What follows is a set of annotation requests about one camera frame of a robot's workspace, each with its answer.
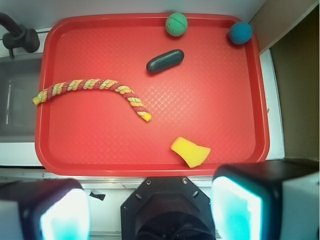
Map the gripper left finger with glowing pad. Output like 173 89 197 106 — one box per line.
0 178 91 240

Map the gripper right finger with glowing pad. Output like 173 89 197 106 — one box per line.
210 159 320 240

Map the yellow sponge piece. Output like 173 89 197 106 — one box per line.
170 136 211 168

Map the red plastic tray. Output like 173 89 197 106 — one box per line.
35 13 270 177

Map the stainless steel sink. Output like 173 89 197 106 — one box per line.
0 53 42 143

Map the blue rubber ball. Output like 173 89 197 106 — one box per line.
229 21 253 45

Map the black faucet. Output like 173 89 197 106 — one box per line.
0 12 40 59

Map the dark green capsule-shaped object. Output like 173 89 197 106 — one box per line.
146 49 185 74

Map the green rubber ball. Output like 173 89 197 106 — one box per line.
165 12 188 37

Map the multicolored twisted rope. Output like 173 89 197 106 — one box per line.
32 78 153 123

